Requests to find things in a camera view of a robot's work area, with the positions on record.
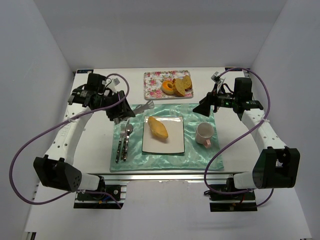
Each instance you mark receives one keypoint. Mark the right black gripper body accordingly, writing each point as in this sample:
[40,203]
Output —
[211,103]

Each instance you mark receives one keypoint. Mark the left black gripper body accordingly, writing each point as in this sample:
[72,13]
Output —
[120,105]

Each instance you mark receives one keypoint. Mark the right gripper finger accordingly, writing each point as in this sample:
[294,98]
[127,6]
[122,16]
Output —
[203,108]
[207,98]

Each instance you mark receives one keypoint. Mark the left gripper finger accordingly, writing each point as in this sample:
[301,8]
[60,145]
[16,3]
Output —
[123,106]
[119,117]

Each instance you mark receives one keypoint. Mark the yellow toast bread slice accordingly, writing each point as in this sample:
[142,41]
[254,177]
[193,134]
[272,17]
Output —
[158,129]

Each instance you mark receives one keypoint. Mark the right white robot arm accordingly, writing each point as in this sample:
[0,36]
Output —
[277,165]

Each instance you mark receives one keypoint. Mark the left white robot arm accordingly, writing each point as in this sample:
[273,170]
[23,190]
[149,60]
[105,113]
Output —
[55,169]

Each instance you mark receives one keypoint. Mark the brown bread slice back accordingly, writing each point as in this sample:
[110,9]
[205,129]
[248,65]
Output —
[187,82]

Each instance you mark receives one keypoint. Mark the brown bread slice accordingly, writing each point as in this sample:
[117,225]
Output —
[187,82]
[179,87]

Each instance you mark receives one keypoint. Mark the brown bread slice front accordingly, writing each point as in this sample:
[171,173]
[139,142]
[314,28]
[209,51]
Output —
[179,87]

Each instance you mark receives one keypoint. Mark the pink and white mug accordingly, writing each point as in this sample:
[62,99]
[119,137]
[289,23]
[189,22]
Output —
[203,134]

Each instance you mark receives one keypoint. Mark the floral serving tray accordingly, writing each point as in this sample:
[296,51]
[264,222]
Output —
[153,81]

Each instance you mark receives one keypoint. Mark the orange glazed donut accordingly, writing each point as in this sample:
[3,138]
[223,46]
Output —
[167,87]

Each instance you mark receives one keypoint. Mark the white square plate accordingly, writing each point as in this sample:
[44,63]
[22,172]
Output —
[176,138]

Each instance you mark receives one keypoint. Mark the silver fork patterned handle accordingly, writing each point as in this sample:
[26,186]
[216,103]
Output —
[121,136]

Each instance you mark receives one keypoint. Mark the silver spoon patterned handle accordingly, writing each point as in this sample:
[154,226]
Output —
[128,130]

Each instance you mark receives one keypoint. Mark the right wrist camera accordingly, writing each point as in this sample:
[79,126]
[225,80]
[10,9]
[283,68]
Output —
[219,80]

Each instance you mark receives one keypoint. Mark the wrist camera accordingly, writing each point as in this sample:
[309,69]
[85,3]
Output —
[219,80]
[111,84]

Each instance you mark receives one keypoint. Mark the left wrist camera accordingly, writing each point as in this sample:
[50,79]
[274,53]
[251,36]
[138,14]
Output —
[111,84]

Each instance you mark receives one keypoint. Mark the aluminium frame rail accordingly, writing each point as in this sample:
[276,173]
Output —
[194,176]

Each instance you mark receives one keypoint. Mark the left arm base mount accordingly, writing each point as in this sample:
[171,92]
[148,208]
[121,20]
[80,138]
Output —
[110,197]

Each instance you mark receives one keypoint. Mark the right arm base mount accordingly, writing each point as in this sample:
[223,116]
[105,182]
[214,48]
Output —
[243,202]

